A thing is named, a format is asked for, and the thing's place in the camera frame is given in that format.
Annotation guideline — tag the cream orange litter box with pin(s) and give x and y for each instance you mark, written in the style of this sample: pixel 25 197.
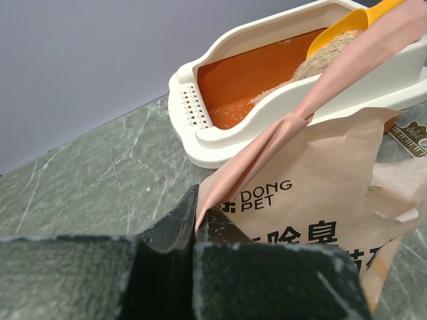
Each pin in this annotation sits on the cream orange litter box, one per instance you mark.
pixel 240 85

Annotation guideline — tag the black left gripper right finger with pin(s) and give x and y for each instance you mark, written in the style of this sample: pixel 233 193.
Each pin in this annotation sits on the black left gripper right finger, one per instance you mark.
pixel 216 227

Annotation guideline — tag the pink cat litter bag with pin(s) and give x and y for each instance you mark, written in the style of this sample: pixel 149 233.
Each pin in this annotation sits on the pink cat litter bag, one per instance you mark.
pixel 304 183

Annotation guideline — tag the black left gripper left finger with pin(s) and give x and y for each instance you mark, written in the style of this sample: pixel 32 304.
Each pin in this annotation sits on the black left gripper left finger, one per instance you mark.
pixel 175 229

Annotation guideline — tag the clean litter pile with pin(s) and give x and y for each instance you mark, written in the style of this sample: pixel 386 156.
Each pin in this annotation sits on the clean litter pile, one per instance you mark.
pixel 316 63

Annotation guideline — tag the yellow plastic scoop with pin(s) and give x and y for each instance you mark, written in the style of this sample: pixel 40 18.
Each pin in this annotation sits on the yellow plastic scoop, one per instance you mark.
pixel 359 19

